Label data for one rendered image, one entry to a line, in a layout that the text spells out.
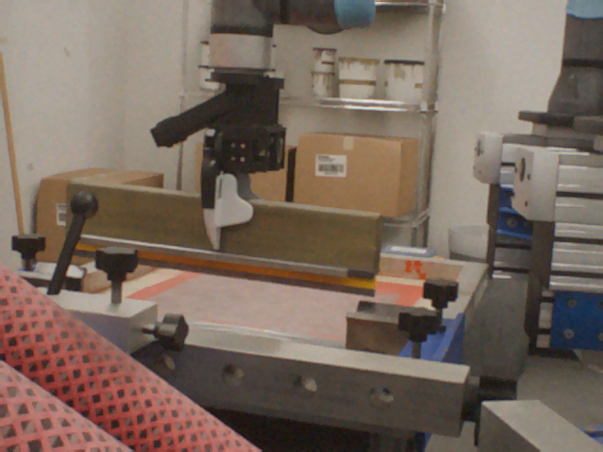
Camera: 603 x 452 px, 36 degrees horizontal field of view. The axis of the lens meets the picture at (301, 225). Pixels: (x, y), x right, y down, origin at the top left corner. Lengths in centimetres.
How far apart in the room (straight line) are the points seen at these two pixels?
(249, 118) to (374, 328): 29
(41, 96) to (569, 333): 355
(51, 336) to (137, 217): 76
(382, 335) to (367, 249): 10
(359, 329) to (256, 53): 34
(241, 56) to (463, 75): 369
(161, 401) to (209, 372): 42
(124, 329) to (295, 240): 34
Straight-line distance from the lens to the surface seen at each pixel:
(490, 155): 171
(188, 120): 111
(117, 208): 117
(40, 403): 30
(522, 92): 470
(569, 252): 124
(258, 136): 107
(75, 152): 483
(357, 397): 81
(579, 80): 175
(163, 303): 136
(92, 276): 140
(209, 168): 108
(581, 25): 176
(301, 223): 108
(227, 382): 85
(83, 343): 42
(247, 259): 110
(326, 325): 128
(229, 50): 108
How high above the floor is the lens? 128
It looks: 8 degrees down
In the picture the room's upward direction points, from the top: 3 degrees clockwise
